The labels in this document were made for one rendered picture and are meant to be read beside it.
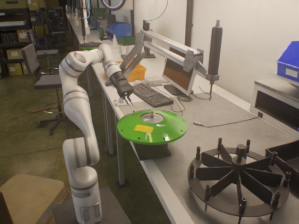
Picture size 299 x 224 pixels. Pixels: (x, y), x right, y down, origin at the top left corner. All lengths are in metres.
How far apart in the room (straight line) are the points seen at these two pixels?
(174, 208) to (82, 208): 0.31
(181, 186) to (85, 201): 0.36
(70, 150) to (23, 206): 0.75
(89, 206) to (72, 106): 0.34
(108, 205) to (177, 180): 0.29
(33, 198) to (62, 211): 0.47
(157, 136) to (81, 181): 0.35
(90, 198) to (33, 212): 0.59
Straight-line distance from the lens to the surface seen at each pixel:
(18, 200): 1.49
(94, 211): 0.89
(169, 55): 1.08
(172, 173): 1.03
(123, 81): 1.21
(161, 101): 1.63
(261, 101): 1.67
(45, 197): 1.45
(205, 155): 0.98
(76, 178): 0.79
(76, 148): 0.75
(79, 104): 0.85
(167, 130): 0.99
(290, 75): 1.34
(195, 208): 0.90
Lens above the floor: 1.57
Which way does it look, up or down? 25 degrees down
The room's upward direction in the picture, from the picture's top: straight up
